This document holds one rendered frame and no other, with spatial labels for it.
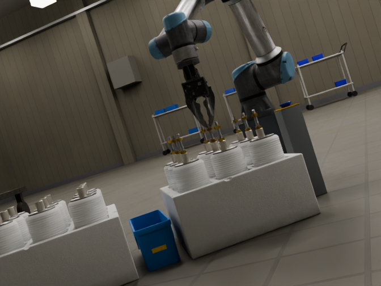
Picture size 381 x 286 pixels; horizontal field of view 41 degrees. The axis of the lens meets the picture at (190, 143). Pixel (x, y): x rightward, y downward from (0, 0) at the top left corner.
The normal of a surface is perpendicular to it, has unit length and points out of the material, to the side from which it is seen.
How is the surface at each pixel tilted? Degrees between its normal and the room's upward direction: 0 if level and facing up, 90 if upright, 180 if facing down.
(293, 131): 90
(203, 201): 90
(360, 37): 90
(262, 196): 90
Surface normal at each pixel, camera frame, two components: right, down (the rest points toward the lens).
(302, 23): -0.32, 0.13
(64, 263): 0.18, -0.04
